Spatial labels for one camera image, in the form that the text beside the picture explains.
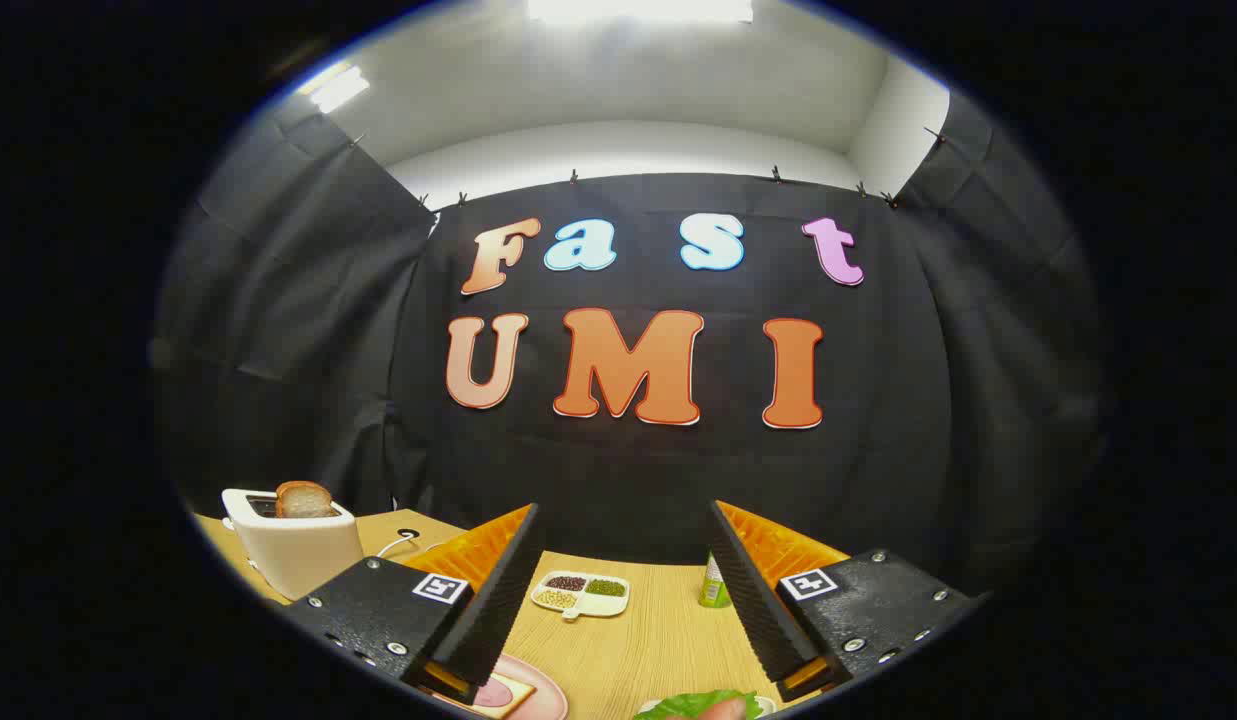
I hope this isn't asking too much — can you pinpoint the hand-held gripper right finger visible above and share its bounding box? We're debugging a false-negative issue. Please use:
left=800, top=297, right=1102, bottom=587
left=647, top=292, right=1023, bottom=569
left=706, top=500, right=984, bottom=703

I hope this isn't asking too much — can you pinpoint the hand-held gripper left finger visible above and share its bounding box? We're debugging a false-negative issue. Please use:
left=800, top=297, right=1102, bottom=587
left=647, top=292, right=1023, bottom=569
left=283, top=503, right=547, bottom=707

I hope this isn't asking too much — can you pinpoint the green lettuce leaf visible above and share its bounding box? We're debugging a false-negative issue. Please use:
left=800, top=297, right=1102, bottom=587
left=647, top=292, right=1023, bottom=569
left=633, top=690, right=764, bottom=720

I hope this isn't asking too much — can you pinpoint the toasted bread slice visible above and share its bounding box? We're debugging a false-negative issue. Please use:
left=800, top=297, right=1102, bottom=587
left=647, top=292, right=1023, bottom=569
left=275, top=481, right=341, bottom=519

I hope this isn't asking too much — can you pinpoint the green and silver bottle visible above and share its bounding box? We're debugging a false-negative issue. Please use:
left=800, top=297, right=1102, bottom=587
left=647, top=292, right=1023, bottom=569
left=698, top=550, right=733, bottom=609

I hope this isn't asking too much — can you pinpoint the white bread slice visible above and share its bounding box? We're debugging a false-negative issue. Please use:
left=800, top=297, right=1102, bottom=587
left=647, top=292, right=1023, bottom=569
left=448, top=672, right=537, bottom=719

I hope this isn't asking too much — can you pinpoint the white divided dish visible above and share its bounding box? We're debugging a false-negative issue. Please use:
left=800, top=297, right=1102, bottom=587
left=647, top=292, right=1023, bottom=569
left=530, top=570, right=631, bottom=623

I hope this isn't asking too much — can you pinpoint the white oval dish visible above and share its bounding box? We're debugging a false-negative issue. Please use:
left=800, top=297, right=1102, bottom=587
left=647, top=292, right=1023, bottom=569
left=638, top=694, right=779, bottom=719

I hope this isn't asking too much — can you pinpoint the pink plate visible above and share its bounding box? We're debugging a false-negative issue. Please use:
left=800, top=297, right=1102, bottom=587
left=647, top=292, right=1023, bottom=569
left=433, top=653, right=569, bottom=720

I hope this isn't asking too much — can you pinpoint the black backdrop cloth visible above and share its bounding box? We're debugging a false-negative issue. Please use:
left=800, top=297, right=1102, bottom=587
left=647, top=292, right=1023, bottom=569
left=153, top=90, right=1114, bottom=601

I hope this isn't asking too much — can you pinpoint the white toaster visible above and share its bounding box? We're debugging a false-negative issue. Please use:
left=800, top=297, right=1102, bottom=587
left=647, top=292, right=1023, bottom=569
left=221, top=488, right=365, bottom=601

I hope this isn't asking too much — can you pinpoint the ceiling light panel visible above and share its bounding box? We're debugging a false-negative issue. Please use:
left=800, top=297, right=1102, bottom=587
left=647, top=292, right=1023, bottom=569
left=526, top=0, right=755, bottom=25
left=298, top=62, right=371, bottom=114

